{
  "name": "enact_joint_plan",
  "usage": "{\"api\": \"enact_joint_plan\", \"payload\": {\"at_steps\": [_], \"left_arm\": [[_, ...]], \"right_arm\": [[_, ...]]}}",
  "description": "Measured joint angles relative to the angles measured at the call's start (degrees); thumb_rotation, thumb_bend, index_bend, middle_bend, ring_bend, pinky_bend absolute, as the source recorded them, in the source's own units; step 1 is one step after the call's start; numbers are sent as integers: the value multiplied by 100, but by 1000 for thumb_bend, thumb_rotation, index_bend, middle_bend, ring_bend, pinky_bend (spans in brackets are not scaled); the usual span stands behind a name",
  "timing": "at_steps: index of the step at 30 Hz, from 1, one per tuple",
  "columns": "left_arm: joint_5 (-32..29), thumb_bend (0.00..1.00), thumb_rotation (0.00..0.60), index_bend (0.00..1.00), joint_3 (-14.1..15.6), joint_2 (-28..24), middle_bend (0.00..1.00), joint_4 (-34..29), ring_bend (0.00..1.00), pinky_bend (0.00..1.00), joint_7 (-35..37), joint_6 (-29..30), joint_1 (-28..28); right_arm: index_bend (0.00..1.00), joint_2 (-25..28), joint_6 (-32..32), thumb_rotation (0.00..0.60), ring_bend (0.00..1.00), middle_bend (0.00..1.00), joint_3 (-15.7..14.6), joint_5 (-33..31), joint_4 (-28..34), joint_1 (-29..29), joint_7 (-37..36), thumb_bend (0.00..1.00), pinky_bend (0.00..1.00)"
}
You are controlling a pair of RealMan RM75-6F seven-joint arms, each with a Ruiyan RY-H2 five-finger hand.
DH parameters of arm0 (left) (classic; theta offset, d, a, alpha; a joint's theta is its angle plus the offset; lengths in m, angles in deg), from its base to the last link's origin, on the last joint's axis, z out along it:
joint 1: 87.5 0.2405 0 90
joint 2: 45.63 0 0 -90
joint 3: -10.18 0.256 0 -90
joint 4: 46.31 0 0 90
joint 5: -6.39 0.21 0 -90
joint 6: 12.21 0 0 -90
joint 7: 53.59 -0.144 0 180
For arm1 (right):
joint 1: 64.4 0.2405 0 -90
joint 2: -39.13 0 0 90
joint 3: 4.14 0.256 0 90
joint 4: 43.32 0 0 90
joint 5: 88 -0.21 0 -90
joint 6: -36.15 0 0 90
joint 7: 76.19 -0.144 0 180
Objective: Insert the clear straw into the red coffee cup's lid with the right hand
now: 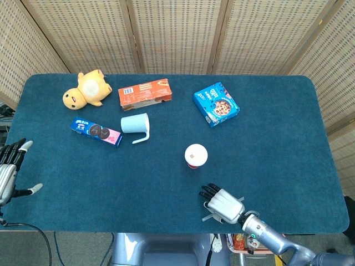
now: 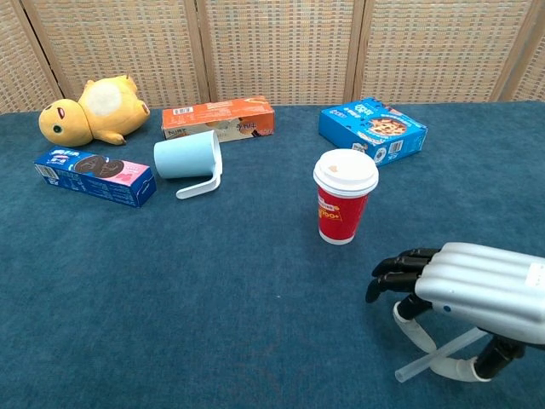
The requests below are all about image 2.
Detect transparent plastic straw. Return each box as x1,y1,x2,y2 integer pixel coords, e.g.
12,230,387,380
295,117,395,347
394,327,489,383

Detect yellow plush toy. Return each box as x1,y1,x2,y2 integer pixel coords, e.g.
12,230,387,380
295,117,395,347
37,74,152,148

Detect red paper cup white lid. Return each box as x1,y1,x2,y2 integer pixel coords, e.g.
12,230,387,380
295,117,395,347
313,148,380,246

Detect light blue plastic mug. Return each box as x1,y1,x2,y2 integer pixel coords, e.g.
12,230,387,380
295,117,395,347
152,130,224,201

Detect long blue sandwich cookie box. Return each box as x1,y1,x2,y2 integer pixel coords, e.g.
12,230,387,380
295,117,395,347
33,145,158,209

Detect blue table cloth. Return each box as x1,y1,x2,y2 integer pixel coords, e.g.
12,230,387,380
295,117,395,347
0,101,545,409

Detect woven bamboo folding screen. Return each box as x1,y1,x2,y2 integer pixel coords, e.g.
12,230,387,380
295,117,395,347
0,0,545,114

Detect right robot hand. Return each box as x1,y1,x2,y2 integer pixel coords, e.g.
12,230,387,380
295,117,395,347
364,241,545,383

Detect blue chocolate chip cookie box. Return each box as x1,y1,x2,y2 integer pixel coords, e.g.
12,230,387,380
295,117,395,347
318,97,429,167

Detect orange snack box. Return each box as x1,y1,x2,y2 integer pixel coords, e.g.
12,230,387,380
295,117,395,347
161,95,276,144

